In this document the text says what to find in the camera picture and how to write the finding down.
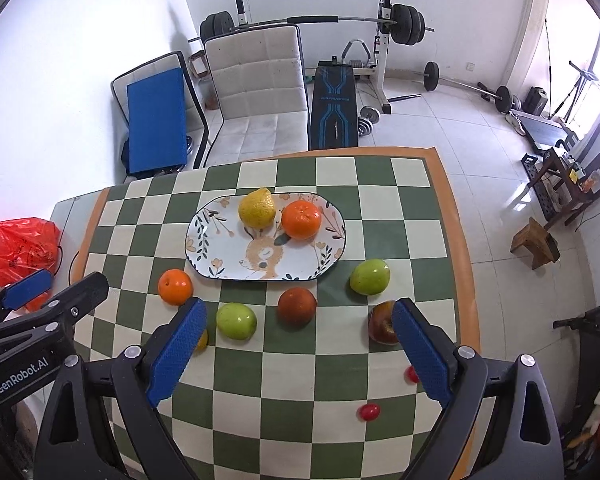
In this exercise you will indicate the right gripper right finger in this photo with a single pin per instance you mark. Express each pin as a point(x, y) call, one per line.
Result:
point(522, 440)

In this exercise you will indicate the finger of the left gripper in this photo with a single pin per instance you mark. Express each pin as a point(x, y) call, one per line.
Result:
point(16, 296)
point(68, 306)

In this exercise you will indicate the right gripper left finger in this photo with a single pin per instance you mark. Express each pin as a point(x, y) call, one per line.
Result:
point(76, 440)

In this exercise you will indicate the orange mandarin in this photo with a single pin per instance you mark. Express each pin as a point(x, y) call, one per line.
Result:
point(175, 287)

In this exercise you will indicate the yellow orange fruit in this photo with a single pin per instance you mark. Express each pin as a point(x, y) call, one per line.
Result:
point(202, 341)

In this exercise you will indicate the red cherry tomato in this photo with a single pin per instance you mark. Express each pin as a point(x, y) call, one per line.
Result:
point(411, 375)
point(369, 412)

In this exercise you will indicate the green apple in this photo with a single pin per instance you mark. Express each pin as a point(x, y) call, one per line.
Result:
point(236, 321)
point(370, 277)

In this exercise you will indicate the red brown apple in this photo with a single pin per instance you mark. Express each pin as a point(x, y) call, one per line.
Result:
point(380, 326)

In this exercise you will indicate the dark red orange fruit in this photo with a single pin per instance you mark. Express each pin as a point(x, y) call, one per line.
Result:
point(296, 306)

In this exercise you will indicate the red plastic bag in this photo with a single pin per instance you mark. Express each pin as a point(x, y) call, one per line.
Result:
point(26, 246)

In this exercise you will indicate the floral oval plate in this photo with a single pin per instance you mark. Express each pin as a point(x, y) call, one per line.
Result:
point(220, 246)

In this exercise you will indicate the green checkered tablecloth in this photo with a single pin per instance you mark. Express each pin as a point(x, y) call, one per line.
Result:
point(284, 403)

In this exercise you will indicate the blue padded chair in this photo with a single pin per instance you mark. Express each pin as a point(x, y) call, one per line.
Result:
point(167, 128)

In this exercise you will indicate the small wooden stool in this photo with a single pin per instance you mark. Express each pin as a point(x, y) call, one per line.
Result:
point(538, 242)

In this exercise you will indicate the yellow pear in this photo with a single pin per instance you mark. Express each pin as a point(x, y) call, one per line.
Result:
point(257, 209)

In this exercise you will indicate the orange on plate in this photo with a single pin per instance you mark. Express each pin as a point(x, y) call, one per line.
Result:
point(301, 220)

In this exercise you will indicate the dark wooden side table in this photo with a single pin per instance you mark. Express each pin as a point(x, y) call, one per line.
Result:
point(576, 168)

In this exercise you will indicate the white padded chair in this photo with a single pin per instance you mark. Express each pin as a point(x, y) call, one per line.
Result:
point(258, 76)

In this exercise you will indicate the black blue weight bench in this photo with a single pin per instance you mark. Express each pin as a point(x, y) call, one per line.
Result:
point(334, 114)

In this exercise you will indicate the floor barbell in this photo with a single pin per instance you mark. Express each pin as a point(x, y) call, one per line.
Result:
point(502, 97)

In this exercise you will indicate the dumbbell on floor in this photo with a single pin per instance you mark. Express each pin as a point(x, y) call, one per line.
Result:
point(368, 117)

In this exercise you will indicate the white barbell rack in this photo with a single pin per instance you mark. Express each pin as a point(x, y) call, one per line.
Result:
point(376, 64)

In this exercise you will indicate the barbell with black plates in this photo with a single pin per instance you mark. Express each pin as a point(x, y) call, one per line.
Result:
point(405, 25)

